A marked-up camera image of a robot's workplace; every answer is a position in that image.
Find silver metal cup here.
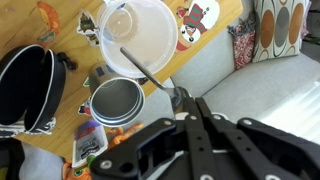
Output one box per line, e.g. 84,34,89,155
88,61,147,128

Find oval patterned pillow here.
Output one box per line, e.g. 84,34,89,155
252,0,309,64

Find gray fabric sofa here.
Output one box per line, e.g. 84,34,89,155
18,0,320,180

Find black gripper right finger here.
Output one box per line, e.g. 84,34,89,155
195,97,320,180

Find purple white squeeze pouch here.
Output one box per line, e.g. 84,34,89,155
71,119,109,169

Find black glasses case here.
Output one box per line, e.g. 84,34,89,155
0,44,78,134

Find orange octopus plush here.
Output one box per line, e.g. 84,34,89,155
61,122,146,180

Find white printed strap tag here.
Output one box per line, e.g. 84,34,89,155
0,116,57,139

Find silver metal spoon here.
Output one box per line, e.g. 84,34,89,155
119,46,188,113

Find light wooden square table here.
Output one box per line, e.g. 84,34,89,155
0,0,244,161

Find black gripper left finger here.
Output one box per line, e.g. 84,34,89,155
90,96,219,180

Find small black sticker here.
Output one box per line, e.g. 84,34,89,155
136,77,150,86

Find translucent plastic cup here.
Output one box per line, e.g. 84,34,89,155
97,0,179,79

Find small green witch sticker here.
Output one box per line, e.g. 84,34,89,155
76,9,101,48

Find round santa figure sticker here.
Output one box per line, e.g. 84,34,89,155
175,0,221,53

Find red patterned cloth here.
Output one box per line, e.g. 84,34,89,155
227,18,257,71

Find red white vampire sticker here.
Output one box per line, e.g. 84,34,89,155
78,96,94,117

